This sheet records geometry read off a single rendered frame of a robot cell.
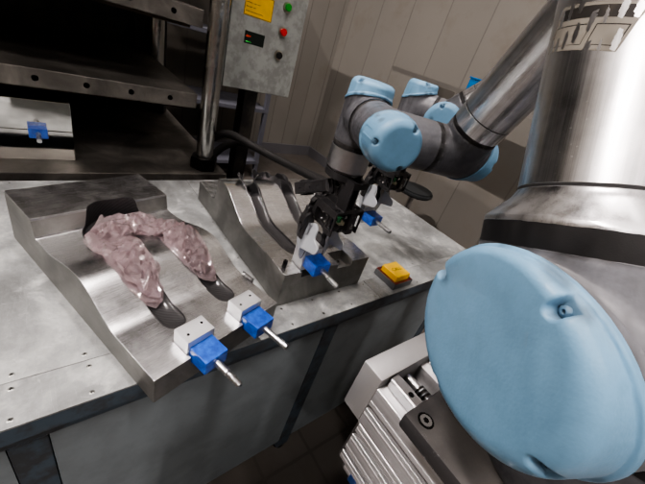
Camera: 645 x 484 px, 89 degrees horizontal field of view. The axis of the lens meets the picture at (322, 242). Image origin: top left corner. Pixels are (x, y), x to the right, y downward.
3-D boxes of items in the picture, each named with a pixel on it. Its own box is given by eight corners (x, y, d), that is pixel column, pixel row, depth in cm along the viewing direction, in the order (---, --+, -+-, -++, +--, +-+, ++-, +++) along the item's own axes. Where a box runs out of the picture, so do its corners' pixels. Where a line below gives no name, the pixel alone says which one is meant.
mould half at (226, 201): (357, 282, 89) (375, 242, 83) (275, 306, 73) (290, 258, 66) (270, 195, 119) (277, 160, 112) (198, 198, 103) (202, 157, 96)
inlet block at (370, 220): (392, 239, 94) (399, 223, 92) (380, 241, 91) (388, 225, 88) (362, 215, 102) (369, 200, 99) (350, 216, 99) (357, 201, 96)
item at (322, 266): (342, 294, 70) (350, 275, 67) (324, 300, 66) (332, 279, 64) (308, 257, 77) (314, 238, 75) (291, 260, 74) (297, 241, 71)
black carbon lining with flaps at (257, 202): (335, 253, 86) (346, 222, 81) (283, 262, 76) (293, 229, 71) (272, 190, 106) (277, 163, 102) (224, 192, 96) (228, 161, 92)
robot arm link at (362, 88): (361, 79, 48) (346, 69, 54) (338, 151, 53) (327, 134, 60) (407, 93, 50) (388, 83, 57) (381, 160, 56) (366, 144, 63)
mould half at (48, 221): (272, 321, 69) (283, 281, 64) (153, 403, 49) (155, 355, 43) (138, 211, 88) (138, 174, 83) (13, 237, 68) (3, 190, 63)
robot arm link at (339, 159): (323, 137, 58) (356, 140, 63) (317, 161, 60) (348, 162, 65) (350, 155, 54) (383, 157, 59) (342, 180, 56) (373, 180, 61)
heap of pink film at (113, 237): (226, 276, 68) (231, 245, 64) (141, 315, 54) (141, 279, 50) (154, 217, 78) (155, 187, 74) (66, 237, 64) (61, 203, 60)
